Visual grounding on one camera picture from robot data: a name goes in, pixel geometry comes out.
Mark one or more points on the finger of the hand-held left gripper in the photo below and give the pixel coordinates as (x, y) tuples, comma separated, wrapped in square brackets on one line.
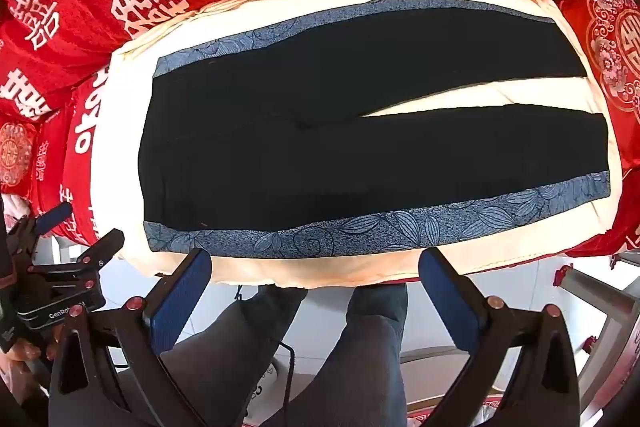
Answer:
[(54, 215), (102, 247)]

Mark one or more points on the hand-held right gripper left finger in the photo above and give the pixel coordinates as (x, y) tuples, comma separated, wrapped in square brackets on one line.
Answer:
[(180, 297)]

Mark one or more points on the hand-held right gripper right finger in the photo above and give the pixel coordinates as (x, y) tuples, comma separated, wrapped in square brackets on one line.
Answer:
[(450, 302)]

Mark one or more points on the black pants with blue stripes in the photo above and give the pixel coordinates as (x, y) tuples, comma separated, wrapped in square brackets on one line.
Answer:
[(350, 142)]

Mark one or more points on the person's left hand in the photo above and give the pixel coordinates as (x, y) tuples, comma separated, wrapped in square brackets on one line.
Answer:
[(27, 349)]

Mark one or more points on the red pillow with round emblem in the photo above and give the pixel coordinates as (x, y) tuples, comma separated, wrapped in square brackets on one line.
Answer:
[(607, 42), (15, 154)]

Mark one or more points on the person's left leg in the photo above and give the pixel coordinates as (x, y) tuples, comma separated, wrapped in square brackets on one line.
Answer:
[(235, 347)]

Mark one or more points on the person's leg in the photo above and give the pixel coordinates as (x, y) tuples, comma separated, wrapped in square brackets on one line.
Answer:
[(235, 347), (360, 357)]

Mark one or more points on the person's right leg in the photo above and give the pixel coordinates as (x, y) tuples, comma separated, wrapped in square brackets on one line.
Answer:
[(360, 357)]

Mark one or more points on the white slipper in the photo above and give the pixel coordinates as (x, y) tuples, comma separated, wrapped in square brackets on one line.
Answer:
[(270, 374)]

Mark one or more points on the cream blanket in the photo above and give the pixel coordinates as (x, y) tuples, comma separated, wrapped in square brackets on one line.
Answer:
[(325, 269)]

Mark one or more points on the metal ladder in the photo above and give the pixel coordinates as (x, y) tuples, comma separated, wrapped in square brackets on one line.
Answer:
[(607, 307)]

